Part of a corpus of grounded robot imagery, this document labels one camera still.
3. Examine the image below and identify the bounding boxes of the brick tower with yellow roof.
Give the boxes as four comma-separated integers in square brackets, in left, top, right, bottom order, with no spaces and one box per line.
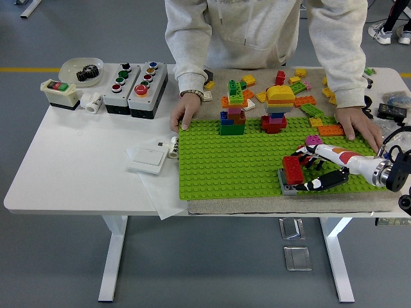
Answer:
[260,85,295,134]

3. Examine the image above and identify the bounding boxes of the person's right hand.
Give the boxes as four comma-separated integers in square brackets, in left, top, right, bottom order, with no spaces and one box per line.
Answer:
[169,92,202,133]

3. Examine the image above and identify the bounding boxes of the brick tower with green base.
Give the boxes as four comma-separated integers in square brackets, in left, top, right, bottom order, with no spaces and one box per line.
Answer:
[220,78,250,137]

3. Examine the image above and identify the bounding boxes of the metal floor plate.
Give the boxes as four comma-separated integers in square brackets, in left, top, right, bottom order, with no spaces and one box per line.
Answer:
[278,217,307,241]
[283,245,313,272]

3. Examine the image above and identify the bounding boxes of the white table leg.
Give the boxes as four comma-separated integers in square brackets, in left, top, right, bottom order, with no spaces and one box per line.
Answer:
[98,215,129,303]
[319,217,356,304]

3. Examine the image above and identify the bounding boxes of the white pipe fitting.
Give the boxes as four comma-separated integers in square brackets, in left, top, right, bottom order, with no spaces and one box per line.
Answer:
[80,92,104,114]

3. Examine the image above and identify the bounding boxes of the bead bracelet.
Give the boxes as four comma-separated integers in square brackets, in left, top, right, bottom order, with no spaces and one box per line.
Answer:
[179,89,205,103]

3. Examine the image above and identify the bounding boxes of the white paper sheet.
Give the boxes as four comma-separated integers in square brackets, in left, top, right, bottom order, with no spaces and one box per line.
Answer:
[125,137,189,221]

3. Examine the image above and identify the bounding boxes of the long orange brick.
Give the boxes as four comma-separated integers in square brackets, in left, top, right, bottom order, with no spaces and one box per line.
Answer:
[293,95,318,108]
[317,124,346,137]

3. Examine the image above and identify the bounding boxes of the white desk foot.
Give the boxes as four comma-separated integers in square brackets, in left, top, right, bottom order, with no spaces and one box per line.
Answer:
[20,0,42,19]

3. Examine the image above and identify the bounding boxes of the clear plastic bag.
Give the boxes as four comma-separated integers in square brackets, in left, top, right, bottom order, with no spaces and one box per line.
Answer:
[375,120,411,145]

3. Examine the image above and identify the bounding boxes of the control box with emergency stop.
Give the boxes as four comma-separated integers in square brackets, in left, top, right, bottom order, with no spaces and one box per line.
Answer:
[127,60,170,120]

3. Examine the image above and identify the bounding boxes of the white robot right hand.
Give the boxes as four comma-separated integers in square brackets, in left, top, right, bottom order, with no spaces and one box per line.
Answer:
[294,143,380,193]

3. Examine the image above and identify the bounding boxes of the person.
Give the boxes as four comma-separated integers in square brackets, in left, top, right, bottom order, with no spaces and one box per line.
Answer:
[164,0,369,110]
[367,0,411,46]

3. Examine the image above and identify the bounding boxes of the white bowl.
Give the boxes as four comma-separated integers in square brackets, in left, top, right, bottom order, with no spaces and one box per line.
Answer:
[59,56,105,88]

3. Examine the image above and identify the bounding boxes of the red green switch box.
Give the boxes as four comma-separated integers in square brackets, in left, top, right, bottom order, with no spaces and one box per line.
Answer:
[40,78,81,111]

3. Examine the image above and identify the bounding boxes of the bag with blue parts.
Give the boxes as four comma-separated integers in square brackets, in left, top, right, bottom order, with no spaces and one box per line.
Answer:
[381,91,411,107]

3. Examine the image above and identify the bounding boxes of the person's left hand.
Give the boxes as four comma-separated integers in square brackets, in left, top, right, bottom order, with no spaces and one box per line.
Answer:
[333,105,385,155]

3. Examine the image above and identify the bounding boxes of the white printed tube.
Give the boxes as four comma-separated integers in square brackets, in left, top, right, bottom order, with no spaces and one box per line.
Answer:
[168,136,180,159]

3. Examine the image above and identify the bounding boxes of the long red brick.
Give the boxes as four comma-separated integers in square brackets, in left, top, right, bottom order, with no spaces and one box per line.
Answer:
[281,155,304,184]

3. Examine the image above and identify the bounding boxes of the white wall switch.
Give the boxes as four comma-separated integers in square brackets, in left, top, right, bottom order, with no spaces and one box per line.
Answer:
[127,146,170,176]

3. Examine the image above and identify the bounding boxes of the grey brick stack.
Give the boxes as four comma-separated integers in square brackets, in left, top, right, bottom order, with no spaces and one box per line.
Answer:
[277,169,299,196]

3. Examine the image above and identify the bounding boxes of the three-button control box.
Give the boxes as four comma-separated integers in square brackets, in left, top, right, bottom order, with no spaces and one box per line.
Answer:
[103,62,142,115]

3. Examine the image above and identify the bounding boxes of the green studded baseplate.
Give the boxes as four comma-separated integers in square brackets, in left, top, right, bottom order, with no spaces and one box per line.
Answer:
[178,115,391,201]

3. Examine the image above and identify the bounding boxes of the black display device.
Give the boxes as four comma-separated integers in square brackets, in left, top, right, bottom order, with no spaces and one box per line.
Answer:
[377,103,408,124]

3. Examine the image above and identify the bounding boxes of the black gears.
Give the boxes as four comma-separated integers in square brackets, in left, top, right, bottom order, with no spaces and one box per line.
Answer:
[76,64,101,82]

